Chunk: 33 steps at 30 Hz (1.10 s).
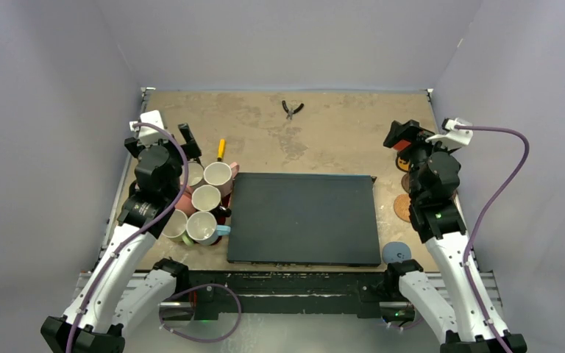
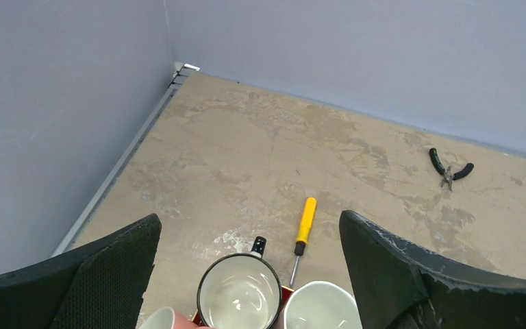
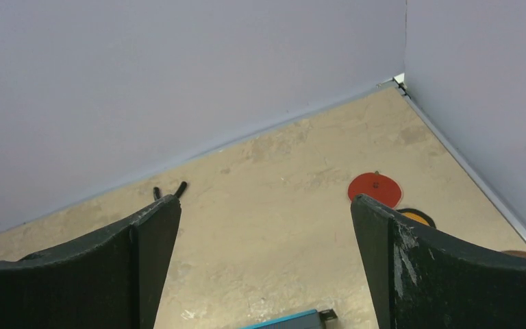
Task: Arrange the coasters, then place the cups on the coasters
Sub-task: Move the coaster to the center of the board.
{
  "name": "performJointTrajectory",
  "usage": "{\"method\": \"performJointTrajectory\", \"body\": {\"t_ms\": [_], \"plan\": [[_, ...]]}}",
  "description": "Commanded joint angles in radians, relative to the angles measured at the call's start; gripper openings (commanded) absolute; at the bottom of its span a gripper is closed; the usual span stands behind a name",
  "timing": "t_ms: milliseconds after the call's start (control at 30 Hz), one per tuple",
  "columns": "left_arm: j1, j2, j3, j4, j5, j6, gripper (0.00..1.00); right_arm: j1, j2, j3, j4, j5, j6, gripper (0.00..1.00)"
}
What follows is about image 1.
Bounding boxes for orange smiley coaster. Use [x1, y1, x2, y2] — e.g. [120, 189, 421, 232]
[396, 156, 410, 173]

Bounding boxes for dark brown wooden coaster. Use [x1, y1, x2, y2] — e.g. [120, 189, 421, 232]
[401, 174, 410, 193]

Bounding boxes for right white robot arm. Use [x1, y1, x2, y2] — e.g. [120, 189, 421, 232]
[383, 118, 527, 352]

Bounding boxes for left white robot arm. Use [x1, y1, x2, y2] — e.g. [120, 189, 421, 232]
[40, 121, 188, 352]

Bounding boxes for blue grey coaster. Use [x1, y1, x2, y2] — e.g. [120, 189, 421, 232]
[381, 241, 412, 264]

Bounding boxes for grey white mug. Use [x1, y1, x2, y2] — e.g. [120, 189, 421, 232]
[183, 161, 206, 189]

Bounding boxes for salmon pink mug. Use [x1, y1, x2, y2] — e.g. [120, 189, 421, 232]
[175, 191, 197, 217]

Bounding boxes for black pliers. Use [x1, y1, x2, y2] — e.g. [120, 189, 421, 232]
[281, 100, 305, 121]

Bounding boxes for dark rectangular board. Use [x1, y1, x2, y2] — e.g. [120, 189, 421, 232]
[227, 172, 382, 267]

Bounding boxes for yellow handled screwdriver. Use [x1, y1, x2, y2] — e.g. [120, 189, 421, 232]
[216, 139, 226, 162]

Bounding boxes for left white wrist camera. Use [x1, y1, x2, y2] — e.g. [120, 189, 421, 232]
[129, 110, 167, 147]

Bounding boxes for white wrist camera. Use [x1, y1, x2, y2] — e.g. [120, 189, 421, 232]
[425, 118, 473, 151]
[129, 110, 167, 147]

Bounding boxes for pink handled white mug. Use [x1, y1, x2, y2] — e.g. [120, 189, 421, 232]
[203, 162, 240, 198]

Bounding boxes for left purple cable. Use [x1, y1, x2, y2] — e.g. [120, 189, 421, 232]
[65, 122, 243, 353]

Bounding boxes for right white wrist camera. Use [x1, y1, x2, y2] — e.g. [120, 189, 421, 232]
[425, 118, 473, 151]

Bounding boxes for black handled white mug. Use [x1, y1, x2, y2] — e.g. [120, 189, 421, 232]
[191, 185, 232, 218]

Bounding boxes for green handled white mug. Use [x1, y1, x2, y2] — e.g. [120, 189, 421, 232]
[161, 210, 194, 246]

